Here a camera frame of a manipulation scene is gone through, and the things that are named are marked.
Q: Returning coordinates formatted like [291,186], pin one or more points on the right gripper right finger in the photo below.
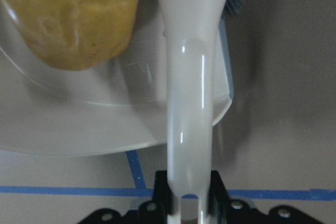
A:
[224,208]

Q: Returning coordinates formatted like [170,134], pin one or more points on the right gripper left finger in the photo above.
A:
[155,210]

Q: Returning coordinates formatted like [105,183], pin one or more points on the beige plastic dustpan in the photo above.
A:
[116,106]

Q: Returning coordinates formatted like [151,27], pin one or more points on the toy potato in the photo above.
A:
[74,34]

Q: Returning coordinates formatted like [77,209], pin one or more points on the white hand brush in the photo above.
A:
[191,29]

